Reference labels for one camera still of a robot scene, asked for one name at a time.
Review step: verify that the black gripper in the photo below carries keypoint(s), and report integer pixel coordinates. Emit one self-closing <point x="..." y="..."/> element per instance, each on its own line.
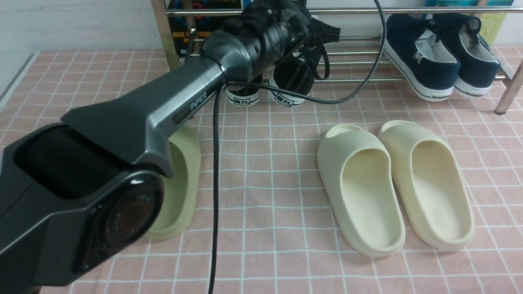
<point x="275" y="31"/>

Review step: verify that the black canvas sneaker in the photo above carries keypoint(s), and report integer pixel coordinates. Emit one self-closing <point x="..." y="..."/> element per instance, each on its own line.
<point x="244" y="97"/>
<point x="294" y="75"/>

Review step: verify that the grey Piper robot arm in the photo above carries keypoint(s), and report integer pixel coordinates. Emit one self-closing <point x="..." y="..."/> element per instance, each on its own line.
<point x="77" y="192"/>

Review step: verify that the chrome metal shoe rack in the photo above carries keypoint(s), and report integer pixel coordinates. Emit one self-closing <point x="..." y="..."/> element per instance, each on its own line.
<point x="512" y="82"/>

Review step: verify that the black book orange lettering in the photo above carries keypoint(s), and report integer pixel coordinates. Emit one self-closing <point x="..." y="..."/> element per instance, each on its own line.
<point x="204" y="25"/>

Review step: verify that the left navy blue sneaker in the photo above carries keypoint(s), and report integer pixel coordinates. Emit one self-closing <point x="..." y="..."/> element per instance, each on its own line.
<point x="415" y="47"/>

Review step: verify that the navy blue sneaker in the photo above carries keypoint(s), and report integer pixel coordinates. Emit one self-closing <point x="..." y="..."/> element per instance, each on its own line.
<point x="415" y="47"/>
<point x="479" y="67"/>

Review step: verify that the left cream foam slipper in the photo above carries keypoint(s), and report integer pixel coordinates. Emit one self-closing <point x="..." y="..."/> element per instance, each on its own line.
<point x="355" y="169"/>

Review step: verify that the cream foam slipper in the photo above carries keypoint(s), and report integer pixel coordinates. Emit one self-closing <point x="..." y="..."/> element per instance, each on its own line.
<point x="355" y="169"/>
<point x="428" y="179"/>

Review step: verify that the pink checkered tablecloth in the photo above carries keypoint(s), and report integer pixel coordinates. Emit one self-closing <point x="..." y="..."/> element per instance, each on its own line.
<point x="277" y="230"/>

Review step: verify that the right green foam slipper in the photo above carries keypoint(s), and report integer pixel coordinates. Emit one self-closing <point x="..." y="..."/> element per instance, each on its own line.
<point x="181" y="190"/>

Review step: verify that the right navy blue sneaker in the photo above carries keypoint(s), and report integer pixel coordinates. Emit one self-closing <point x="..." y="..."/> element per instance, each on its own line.
<point x="479" y="67"/>

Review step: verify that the right cream foam slipper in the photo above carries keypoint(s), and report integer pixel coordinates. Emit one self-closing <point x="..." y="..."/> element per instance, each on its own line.
<point x="428" y="179"/>

